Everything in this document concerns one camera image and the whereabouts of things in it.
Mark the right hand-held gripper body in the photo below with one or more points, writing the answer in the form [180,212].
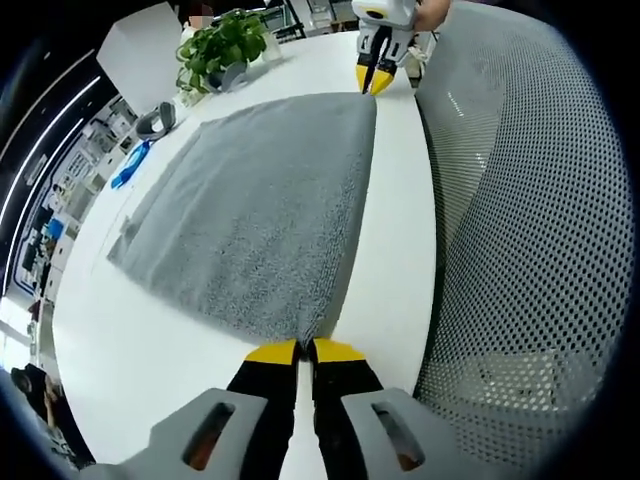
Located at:
[385,12]

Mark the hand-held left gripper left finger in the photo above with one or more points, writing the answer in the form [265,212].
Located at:
[260,410]

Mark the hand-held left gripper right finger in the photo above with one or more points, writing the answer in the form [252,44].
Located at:
[345,400]

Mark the grey towel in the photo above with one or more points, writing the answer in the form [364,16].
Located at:
[260,210]

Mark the person's right hand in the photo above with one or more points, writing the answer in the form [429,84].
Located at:
[431,12]

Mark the grey curved device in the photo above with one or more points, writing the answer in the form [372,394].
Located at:
[231,77]

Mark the potted green plant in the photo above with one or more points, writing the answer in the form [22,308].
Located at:
[220,40]

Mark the grey headband device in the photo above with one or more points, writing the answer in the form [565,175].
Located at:
[150,127]

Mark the grey mesh office chair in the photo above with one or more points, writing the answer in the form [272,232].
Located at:
[530,240]

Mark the blue wipes packet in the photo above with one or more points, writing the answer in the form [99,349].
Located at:
[131,165]

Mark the blue storage bin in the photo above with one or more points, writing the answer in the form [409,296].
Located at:
[54,229]

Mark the white cabinet row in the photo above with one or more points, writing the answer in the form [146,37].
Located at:
[85,165]

